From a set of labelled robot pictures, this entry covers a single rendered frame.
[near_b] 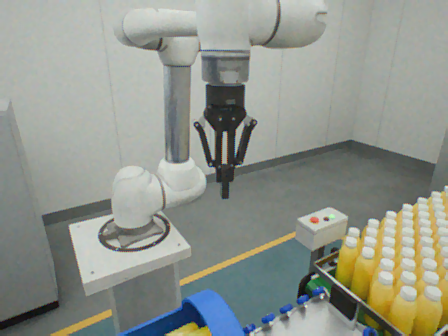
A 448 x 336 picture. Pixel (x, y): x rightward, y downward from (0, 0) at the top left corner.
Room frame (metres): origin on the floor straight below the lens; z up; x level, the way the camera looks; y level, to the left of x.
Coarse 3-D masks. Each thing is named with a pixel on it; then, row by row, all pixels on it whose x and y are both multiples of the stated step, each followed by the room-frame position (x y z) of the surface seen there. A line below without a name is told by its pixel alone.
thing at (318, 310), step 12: (312, 300) 0.80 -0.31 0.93; (324, 300) 0.80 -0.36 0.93; (300, 312) 0.75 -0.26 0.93; (312, 312) 0.75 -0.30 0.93; (324, 312) 0.75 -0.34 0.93; (276, 324) 0.70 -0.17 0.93; (288, 324) 0.70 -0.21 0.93; (300, 324) 0.70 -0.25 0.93; (312, 324) 0.70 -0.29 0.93; (324, 324) 0.70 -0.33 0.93; (336, 324) 0.70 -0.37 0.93; (360, 324) 0.69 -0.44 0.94
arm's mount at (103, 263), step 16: (80, 224) 1.08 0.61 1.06; (96, 224) 1.08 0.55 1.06; (160, 224) 1.10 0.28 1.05; (80, 240) 0.97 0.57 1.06; (96, 240) 0.97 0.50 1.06; (112, 240) 0.98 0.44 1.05; (144, 240) 0.98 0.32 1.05; (160, 240) 0.98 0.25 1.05; (176, 240) 0.99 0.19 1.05; (80, 256) 0.88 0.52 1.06; (96, 256) 0.88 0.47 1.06; (112, 256) 0.88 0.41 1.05; (128, 256) 0.89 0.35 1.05; (144, 256) 0.89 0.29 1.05; (160, 256) 0.89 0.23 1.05; (176, 256) 0.92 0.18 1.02; (80, 272) 0.80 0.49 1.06; (96, 272) 0.80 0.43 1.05; (112, 272) 0.80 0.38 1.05; (128, 272) 0.82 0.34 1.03; (144, 272) 0.85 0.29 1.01; (96, 288) 0.76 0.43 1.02
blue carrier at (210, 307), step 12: (192, 300) 0.52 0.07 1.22; (204, 300) 0.51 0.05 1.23; (216, 300) 0.51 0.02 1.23; (168, 312) 0.57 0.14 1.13; (180, 312) 0.58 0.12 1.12; (192, 312) 0.60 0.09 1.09; (204, 312) 0.48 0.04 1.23; (216, 312) 0.48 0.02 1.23; (228, 312) 0.48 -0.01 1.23; (144, 324) 0.53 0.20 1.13; (156, 324) 0.55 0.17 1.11; (168, 324) 0.56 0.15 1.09; (180, 324) 0.58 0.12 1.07; (204, 324) 0.59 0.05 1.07; (216, 324) 0.45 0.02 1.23; (228, 324) 0.45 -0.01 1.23
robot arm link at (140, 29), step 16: (288, 0) 0.59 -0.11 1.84; (304, 0) 0.62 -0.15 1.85; (320, 0) 0.66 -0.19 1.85; (128, 16) 0.93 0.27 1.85; (144, 16) 0.86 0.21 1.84; (160, 16) 0.83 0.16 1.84; (176, 16) 0.81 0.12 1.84; (192, 16) 0.80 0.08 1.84; (288, 16) 0.59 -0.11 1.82; (304, 16) 0.61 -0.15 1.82; (320, 16) 0.64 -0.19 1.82; (128, 32) 0.93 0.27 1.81; (144, 32) 0.87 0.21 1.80; (160, 32) 0.83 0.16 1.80; (176, 32) 0.81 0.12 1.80; (192, 32) 0.80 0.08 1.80; (288, 32) 0.60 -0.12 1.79; (304, 32) 0.62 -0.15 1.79; (320, 32) 0.65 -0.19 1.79; (272, 48) 0.66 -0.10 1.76
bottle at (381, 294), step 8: (376, 280) 0.75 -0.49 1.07; (376, 288) 0.73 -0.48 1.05; (384, 288) 0.71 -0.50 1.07; (392, 288) 0.72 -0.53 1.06; (368, 296) 0.75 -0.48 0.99; (376, 296) 0.72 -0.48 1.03; (384, 296) 0.70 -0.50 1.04; (392, 296) 0.71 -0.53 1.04; (368, 304) 0.74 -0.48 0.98; (376, 304) 0.71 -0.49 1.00; (384, 304) 0.70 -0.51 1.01; (384, 312) 0.70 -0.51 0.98; (368, 320) 0.72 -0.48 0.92; (376, 328) 0.70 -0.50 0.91
